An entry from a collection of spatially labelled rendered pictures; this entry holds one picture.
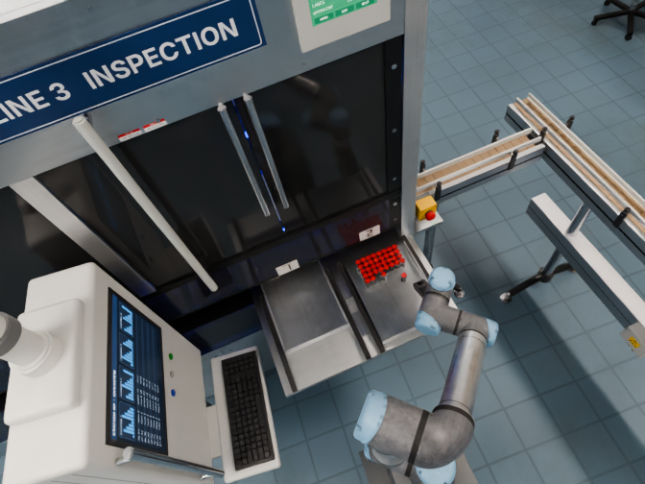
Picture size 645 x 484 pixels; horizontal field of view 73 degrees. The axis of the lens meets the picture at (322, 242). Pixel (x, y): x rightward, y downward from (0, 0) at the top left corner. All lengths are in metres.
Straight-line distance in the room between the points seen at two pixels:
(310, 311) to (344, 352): 0.21
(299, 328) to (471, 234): 1.56
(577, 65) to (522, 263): 1.87
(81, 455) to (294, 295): 0.97
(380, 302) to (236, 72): 1.03
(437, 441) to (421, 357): 1.56
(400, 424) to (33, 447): 0.76
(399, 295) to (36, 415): 1.19
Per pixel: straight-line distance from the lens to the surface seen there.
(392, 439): 1.03
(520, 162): 2.13
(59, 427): 1.14
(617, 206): 2.05
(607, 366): 2.77
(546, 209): 2.44
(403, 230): 1.80
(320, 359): 1.66
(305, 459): 2.50
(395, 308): 1.70
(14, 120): 1.07
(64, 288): 1.28
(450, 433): 1.05
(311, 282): 1.77
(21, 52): 0.99
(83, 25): 0.96
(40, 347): 1.13
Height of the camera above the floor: 2.45
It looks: 57 degrees down
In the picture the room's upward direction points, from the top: 15 degrees counter-clockwise
